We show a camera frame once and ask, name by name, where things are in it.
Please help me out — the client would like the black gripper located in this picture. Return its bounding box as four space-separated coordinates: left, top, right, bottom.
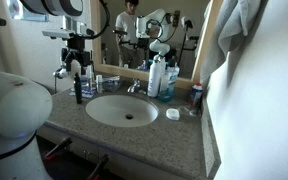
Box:
60 34 94 73

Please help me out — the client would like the small white bottle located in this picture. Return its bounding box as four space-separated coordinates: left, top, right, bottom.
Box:
96 74 104 94

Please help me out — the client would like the tall white pump bottle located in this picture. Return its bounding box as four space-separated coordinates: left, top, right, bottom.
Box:
147 54 164 98

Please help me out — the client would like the blue mouthwash bottle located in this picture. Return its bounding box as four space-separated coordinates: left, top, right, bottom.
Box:
157 59 180 103

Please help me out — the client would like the blue white blister pack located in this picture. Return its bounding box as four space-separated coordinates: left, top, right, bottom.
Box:
81 88 97 100

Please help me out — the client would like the clear plastic container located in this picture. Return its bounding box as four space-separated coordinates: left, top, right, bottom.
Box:
102 75 123 93

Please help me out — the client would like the chrome faucet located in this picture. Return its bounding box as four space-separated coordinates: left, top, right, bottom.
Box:
127 78 147 95

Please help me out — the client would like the white oval sink basin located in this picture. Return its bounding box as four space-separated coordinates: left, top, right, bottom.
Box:
85 94 159 128

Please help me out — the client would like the vanity cabinet front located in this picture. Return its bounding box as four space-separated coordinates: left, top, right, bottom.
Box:
37 124 188 180

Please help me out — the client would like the white round lens case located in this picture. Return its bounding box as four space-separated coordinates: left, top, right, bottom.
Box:
165 108 181 121

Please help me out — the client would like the wood framed mirror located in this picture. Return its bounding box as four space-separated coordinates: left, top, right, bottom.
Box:
89 0 224 90

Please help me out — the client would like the clear plastic wrapper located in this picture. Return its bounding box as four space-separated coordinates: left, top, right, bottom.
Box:
178 104 200 118

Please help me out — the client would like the red capped spray can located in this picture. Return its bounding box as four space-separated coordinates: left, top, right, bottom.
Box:
187 82 204 108

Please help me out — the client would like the grey hanging towel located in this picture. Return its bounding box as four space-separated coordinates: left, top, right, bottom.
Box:
199 0 262 85

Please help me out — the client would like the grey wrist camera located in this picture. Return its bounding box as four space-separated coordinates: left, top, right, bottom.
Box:
41 28 76 41

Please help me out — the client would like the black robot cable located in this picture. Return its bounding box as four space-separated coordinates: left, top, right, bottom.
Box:
83 0 111 40

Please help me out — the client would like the blue wall poster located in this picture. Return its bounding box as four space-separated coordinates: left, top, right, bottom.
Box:
6 0 50 23

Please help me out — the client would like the red handled black clamp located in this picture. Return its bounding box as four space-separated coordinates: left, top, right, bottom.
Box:
43 136 74 161
86 153 110 180

